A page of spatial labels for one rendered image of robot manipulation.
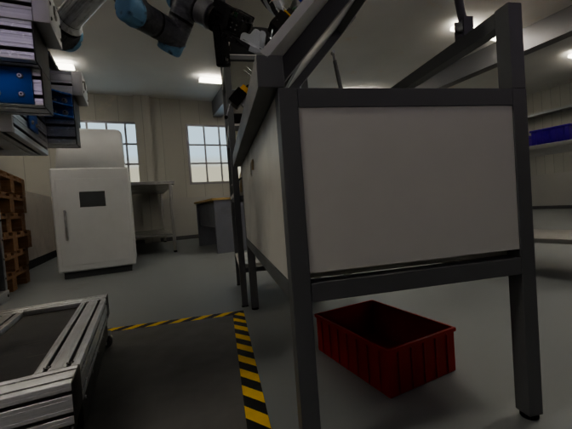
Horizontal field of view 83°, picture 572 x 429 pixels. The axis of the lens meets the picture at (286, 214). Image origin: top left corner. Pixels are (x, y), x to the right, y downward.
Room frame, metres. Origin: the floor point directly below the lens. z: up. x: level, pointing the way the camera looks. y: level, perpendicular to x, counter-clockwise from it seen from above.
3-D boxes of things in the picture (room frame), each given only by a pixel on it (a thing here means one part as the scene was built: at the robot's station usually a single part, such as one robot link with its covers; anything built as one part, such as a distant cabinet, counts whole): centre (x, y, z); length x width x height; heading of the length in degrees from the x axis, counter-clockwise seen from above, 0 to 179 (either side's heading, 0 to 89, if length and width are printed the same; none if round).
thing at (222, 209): (4.95, 0.92, 0.37); 1.33 x 0.69 x 0.73; 25
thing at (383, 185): (1.29, -0.19, 0.60); 1.17 x 0.58 x 0.40; 11
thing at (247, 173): (1.50, 0.16, 0.60); 0.55 x 0.02 x 0.39; 11
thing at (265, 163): (0.96, 0.06, 0.60); 0.55 x 0.03 x 0.39; 11
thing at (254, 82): (1.23, 0.13, 0.83); 1.18 x 0.05 x 0.06; 11
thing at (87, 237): (3.57, 2.06, 0.78); 0.79 x 0.69 x 1.56; 24
